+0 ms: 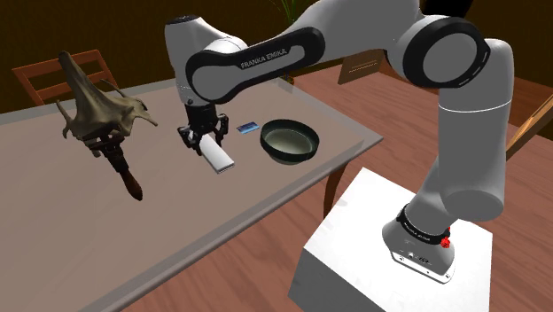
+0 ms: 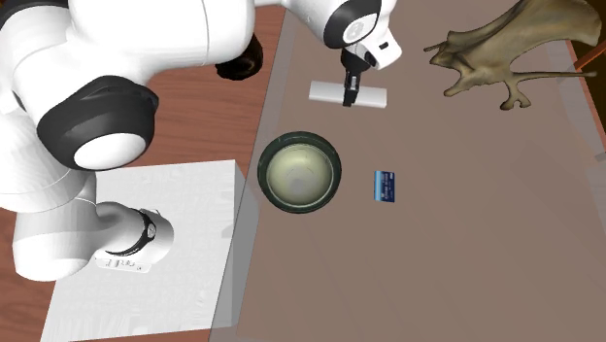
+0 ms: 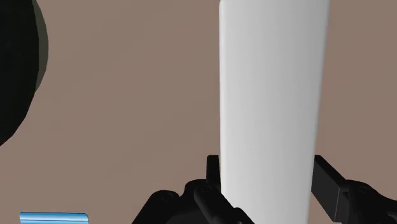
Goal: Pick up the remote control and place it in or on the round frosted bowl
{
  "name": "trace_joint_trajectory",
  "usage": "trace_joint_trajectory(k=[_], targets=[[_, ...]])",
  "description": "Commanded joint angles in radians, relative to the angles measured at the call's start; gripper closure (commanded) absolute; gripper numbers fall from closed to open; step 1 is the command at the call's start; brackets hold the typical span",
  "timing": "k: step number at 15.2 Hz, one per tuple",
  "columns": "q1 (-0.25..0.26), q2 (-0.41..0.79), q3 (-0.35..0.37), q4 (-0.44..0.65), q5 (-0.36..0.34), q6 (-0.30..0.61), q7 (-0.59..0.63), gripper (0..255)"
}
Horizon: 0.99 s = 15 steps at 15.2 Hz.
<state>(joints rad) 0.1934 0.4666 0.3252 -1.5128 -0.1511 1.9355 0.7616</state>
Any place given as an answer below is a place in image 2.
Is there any white flat rectangular box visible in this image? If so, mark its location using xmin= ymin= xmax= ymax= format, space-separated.
xmin=308 ymin=80 xmax=388 ymax=110

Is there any dark brown round object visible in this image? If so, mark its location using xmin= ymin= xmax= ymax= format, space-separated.
xmin=215 ymin=33 xmax=265 ymax=83

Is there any dark green bowl cream inside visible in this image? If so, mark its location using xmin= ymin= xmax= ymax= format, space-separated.
xmin=256 ymin=130 xmax=343 ymax=215

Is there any blue card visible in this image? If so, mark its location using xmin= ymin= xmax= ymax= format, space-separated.
xmin=373 ymin=170 xmax=396 ymax=204

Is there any brown bone-shaped sculpture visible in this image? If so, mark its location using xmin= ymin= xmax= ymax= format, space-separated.
xmin=422 ymin=0 xmax=603 ymax=112

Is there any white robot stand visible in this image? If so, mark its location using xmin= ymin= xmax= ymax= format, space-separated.
xmin=40 ymin=159 xmax=248 ymax=342

